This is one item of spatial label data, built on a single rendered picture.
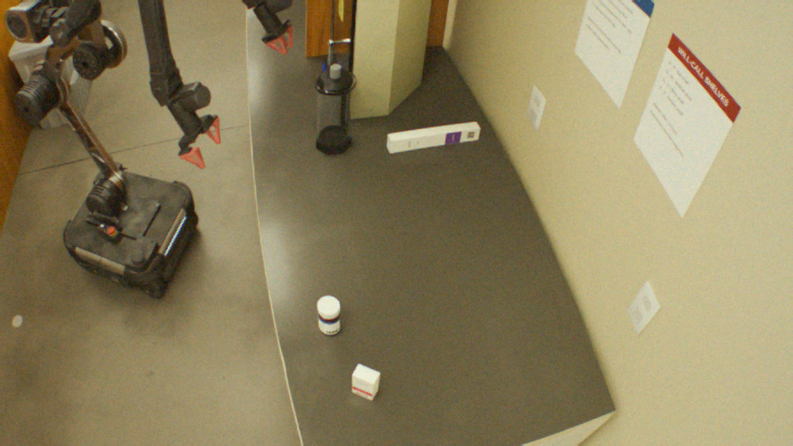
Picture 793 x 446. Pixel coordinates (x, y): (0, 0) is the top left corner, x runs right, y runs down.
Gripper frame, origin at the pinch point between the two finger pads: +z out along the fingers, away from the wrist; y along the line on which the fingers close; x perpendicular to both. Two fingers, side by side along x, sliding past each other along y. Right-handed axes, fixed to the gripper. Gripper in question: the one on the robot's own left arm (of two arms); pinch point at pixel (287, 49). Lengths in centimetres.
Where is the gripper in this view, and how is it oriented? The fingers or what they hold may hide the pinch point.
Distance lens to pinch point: 185.7
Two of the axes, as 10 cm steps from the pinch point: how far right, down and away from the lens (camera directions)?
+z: 4.2, 6.7, 6.2
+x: -8.7, 1.1, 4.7
